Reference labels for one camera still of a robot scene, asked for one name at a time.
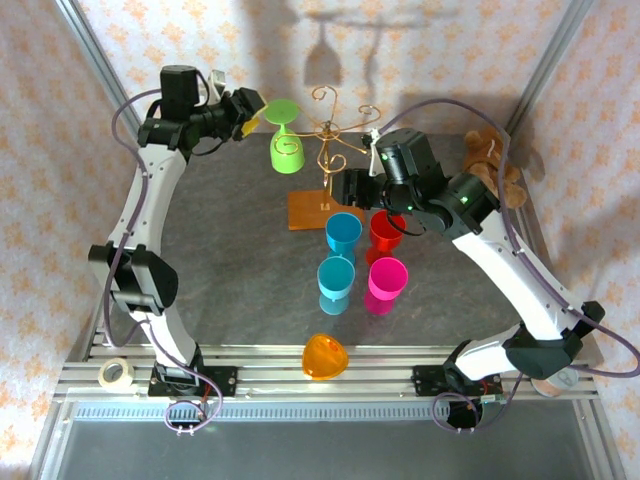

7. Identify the deep cyan wine glass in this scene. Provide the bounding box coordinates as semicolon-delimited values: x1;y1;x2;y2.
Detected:
324;212;364;266

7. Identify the red wine glass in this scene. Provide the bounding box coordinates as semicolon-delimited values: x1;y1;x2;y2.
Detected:
365;209;406;266

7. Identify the green wine glass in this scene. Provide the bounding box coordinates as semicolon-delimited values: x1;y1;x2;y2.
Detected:
263;98;306;175

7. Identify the pale blue wine glass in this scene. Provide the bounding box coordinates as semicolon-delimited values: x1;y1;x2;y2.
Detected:
316;256;357;317

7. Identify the pink wine glass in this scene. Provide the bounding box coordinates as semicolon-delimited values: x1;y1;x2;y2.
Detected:
364;256;409;316

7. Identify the brown teddy bear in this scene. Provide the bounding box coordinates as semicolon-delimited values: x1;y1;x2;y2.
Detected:
462;127;529;209

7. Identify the perforated metal strip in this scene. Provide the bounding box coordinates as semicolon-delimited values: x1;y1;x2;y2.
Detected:
72;403;586;422

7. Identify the masking tape roll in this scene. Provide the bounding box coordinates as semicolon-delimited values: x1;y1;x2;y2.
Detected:
98;357;136;391

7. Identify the gold wire rack wooden base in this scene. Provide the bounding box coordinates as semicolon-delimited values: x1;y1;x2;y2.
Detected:
287;85;385;232

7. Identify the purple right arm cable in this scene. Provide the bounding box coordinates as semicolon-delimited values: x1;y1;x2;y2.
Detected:
372;98;640;376

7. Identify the aluminium frame post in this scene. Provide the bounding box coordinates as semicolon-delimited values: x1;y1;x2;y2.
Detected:
504;0;599;131
53;0;154;154

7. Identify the aluminium table side rail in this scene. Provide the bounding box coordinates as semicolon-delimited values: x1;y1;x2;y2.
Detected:
62;132;162;364
517;204;604;386

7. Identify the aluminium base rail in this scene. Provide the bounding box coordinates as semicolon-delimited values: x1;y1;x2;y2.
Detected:
49;342;601;404

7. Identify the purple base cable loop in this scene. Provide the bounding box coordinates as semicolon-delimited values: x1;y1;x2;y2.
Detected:
164;369;224;436
432;389;506;434

